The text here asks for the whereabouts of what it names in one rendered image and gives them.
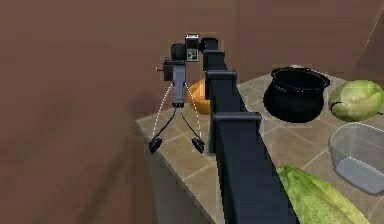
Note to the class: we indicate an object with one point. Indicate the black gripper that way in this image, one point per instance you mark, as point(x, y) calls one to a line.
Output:
point(178, 73)

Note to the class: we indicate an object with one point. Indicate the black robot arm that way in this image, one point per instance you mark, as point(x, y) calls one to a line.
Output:
point(240, 146)

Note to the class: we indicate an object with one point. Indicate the beige tiled kitchen counter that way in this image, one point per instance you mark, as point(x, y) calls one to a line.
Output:
point(186, 160)

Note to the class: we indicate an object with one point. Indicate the black round pot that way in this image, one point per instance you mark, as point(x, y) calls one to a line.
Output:
point(295, 95)

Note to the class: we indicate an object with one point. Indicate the green leafy lettuce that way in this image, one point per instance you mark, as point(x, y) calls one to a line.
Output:
point(316, 200)

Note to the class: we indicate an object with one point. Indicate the green round cabbage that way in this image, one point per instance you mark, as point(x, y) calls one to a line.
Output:
point(356, 100)

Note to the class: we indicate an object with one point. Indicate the clear grey glass bowl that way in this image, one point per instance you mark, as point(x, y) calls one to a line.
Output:
point(361, 156)

